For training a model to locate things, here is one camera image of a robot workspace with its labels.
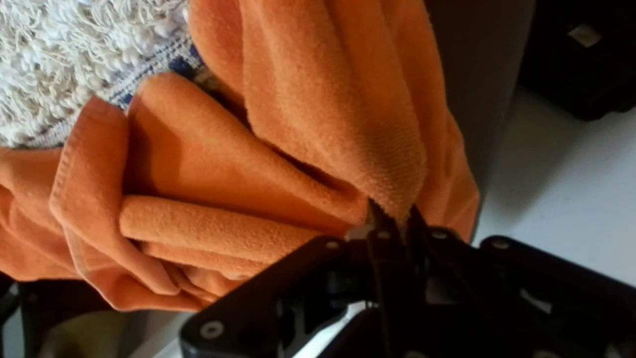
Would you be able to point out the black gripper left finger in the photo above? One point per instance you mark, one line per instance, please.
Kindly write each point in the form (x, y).
(284, 308)

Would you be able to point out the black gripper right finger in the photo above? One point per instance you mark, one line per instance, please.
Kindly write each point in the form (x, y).
(505, 300)

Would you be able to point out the orange fleece blanket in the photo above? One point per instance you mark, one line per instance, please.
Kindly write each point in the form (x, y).
(326, 109)

